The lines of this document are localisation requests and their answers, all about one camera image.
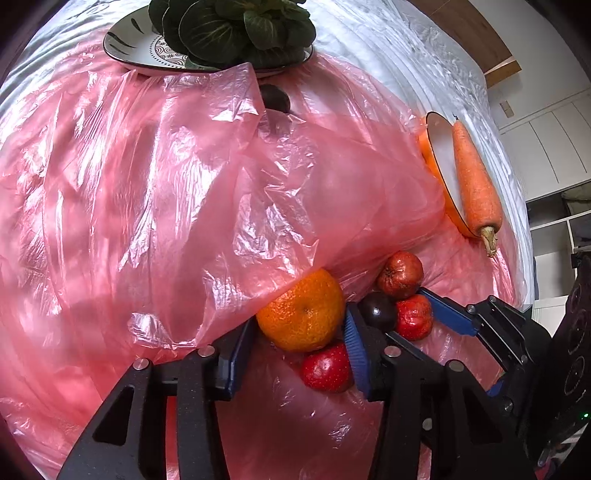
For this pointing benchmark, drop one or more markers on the carrot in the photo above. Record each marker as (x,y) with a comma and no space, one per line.
(482,206)

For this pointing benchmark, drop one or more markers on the wooden headboard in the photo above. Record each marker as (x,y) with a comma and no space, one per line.
(463,22)

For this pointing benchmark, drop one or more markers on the large bumpy orange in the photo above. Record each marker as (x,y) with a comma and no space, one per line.
(307,317)

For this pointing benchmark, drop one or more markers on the dark green leafy vegetable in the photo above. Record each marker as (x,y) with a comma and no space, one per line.
(225,33)

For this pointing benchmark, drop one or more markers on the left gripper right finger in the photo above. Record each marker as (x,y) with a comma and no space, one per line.
(427,404)

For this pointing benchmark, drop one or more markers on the orange rimmed white plate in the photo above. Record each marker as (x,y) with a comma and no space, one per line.
(436,145)

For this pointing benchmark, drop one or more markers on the small dark plum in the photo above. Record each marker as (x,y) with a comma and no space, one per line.
(274,98)

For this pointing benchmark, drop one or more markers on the dark purple plum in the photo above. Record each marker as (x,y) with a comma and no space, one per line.
(379,310)

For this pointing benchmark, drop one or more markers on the white wardrobe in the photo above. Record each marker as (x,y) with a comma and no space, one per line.
(550,154)

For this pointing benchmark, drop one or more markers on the large red apple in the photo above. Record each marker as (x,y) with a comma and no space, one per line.
(328,370)

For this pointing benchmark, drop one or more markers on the pink plastic sheet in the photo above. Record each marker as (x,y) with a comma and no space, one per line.
(145,217)

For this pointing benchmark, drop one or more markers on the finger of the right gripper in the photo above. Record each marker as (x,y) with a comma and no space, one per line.
(450,313)
(497,389)

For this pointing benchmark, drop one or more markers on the white bed sheet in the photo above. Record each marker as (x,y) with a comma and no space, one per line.
(391,40)

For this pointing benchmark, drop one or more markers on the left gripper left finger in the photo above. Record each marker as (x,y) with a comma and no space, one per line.
(125,439)

